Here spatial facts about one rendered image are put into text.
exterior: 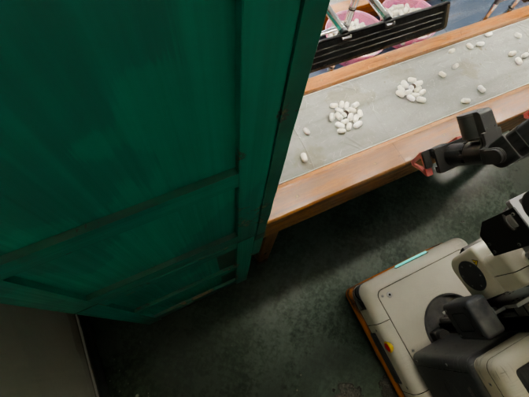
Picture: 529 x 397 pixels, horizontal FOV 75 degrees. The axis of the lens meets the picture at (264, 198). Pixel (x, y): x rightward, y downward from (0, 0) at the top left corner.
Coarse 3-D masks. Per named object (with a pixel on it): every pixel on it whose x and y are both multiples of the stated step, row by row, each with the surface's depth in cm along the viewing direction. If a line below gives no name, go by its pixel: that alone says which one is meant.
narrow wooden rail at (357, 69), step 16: (496, 16) 156; (512, 16) 156; (528, 16) 158; (448, 32) 149; (464, 32) 150; (480, 32) 152; (400, 48) 143; (416, 48) 144; (432, 48) 145; (352, 64) 138; (368, 64) 139; (384, 64) 139; (320, 80) 134; (336, 80) 134
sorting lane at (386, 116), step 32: (512, 32) 156; (416, 64) 144; (448, 64) 146; (480, 64) 147; (512, 64) 148; (320, 96) 134; (352, 96) 135; (384, 96) 136; (448, 96) 139; (480, 96) 140; (320, 128) 128; (352, 128) 129; (384, 128) 130; (416, 128) 132; (288, 160) 122; (320, 160) 123
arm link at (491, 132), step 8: (472, 112) 77; (480, 112) 75; (488, 112) 75; (464, 120) 77; (472, 120) 76; (480, 120) 75; (488, 120) 75; (464, 128) 78; (472, 128) 77; (480, 128) 76; (488, 128) 75; (496, 128) 76; (464, 136) 79; (472, 136) 78; (480, 136) 76; (488, 136) 75; (496, 136) 76; (488, 144) 75; (480, 152) 75; (488, 152) 73; (496, 152) 71; (504, 152) 70; (488, 160) 73; (496, 160) 72; (504, 160) 71
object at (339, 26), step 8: (352, 0) 109; (368, 0) 102; (376, 0) 101; (328, 8) 98; (352, 8) 111; (376, 8) 101; (384, 8) 100; (328, 16) 98; (336, 16) 97; (352, 16) 114; (384, 16) 99; (336, 24) 97; (344, 24) 117; (392, 24) 100; (328, 32) 117; (344, 32) 96; (344, 40) 96
